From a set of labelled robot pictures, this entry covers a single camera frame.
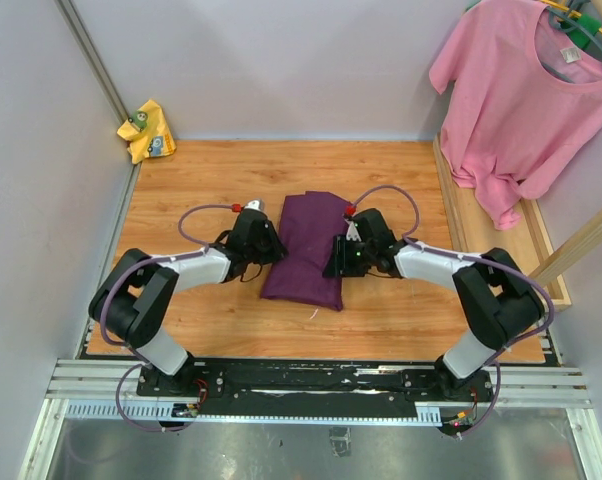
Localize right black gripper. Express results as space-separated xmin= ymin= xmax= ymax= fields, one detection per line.
xmin=322 ymin=234 xmax=374 ymax=278

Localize purple surgical wrap cloth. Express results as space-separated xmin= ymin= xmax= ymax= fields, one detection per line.
xmin=260 ymin=191 xmax=349 ymax=312

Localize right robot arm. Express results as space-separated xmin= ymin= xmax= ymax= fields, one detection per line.
xmin=322 ymin=206 xmax=550 ymax=400

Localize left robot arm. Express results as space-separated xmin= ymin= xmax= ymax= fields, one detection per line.
xmin=88 ymin=200 xmax=287 ymax=396

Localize wooden tray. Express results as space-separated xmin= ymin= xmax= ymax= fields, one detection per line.
xmin=432 ymin=132 xmax=573 ymax=313

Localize yellow paper bag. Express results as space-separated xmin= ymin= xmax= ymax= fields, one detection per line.
xmin=117 ymin=99 xmax=176 ymax=165

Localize pink t-shirt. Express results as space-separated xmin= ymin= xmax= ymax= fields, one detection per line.
xmin=429 ymin=1 xmax=602 ymax=230

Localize wooden beam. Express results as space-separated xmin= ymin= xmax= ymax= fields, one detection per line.
xmin=531 ymin=209 xmax=602 ymax=286

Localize grey clothes hanger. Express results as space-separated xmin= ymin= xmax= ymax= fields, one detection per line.
xmin=547 ymin=2 xmax=602 ymax=84

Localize yellow hoop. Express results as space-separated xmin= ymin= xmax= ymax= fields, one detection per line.
xmin=540 ymin=0 xmax=602 ymax=64

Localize green hanger clip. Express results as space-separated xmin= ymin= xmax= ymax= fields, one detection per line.
xmin=569 ymin=14 xmax=602 ymax=50

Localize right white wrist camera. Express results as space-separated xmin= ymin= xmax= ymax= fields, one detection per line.
xmin=345 ymin=221 xmax=361 ymax=242

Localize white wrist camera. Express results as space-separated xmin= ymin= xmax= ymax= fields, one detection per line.
xmin=345 ymin=221 xmax=361 ymax=242
xmin=244 ymin=199 xmax=265 ymax=213

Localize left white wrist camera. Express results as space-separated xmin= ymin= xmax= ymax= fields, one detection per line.
xmin=244 ymin=199 xmax=265 ymax=213

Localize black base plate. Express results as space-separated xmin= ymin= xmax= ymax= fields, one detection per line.
xmin=136 ymin=359 xmax=493 ymax=421

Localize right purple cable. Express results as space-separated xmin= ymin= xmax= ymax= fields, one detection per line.
xmin=344 ymin=184 xmax=557 ymax=441

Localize aluminium rail frame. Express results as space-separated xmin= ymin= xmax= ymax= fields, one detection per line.
xmin=19 ymin=358 xmax=602 ymax=479

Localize aluminium corner post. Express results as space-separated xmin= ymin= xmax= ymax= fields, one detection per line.
xmin=54 ymin=0 xmax=128 ymax=123

